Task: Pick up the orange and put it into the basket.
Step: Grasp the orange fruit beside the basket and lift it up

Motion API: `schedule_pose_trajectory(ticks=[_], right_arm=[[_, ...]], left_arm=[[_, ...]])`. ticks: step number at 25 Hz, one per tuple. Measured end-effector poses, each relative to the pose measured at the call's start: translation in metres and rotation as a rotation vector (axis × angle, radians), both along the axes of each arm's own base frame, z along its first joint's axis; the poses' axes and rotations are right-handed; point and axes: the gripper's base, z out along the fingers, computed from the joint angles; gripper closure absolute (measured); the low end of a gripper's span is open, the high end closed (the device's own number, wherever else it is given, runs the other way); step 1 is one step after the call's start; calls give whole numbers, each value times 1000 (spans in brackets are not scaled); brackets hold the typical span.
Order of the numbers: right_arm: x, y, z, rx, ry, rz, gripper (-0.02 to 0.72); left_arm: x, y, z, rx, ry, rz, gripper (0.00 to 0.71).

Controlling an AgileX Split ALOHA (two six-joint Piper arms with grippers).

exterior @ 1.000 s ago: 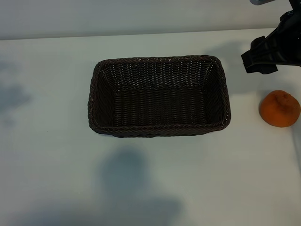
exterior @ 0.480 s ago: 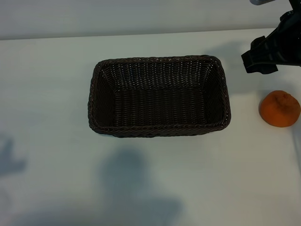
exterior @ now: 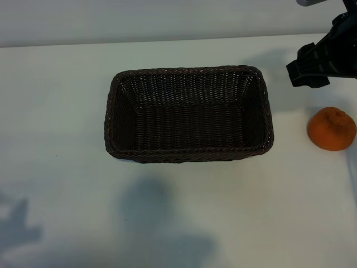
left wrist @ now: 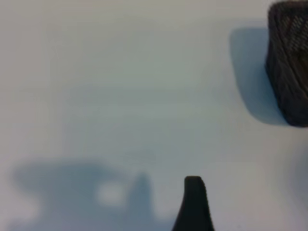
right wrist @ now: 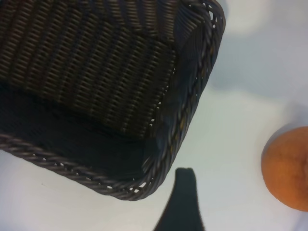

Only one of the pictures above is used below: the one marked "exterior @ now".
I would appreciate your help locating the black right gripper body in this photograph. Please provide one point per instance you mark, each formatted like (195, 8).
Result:
(309, 68)

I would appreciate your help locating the orange fruit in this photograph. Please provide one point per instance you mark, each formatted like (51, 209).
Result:
(332, 131)

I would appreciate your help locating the dark brown wicker basket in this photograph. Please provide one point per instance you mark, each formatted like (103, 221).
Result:
(189, 123)

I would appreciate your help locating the black and silver right robot arm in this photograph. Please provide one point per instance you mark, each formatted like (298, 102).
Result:
(350, 19)

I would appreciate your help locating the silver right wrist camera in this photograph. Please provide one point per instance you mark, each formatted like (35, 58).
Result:
(309, 2)

